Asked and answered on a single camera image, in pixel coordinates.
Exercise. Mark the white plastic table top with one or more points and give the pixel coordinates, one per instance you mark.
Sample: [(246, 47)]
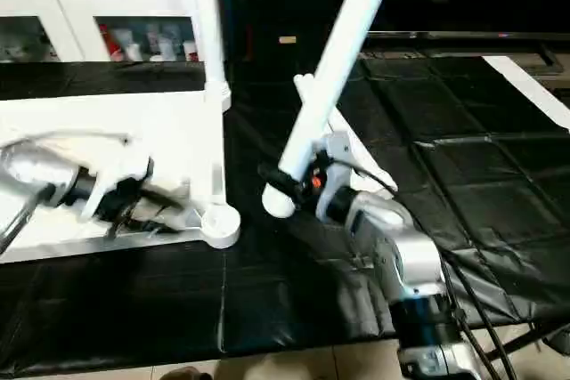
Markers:
[(160, 131)]

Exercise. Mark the white plastic table leg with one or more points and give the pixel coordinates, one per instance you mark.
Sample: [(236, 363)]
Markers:
[(343, 135), (207, 15), (361, 153), (343, 42)]

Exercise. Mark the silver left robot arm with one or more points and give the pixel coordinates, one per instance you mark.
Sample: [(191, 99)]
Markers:
[(36, 180)]

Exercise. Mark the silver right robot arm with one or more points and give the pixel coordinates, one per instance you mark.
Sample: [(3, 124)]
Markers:
[(410, 264)]

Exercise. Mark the black work mat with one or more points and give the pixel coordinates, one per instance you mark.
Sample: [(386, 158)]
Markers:
[(303, 300)]

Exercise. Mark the small tan label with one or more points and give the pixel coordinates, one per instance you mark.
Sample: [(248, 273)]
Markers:
[(287, 40)]

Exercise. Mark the red bottle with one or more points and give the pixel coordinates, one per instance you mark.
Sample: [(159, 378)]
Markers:
[(107, 42)]

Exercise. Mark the white glass-door cabinet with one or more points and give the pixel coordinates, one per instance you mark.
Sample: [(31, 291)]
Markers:
[(98, 6)]

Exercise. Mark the white flat board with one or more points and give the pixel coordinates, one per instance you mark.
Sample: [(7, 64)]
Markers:
[(534, 91)]

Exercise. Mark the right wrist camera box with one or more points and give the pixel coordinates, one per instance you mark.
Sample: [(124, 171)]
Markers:
[(337, 162)]

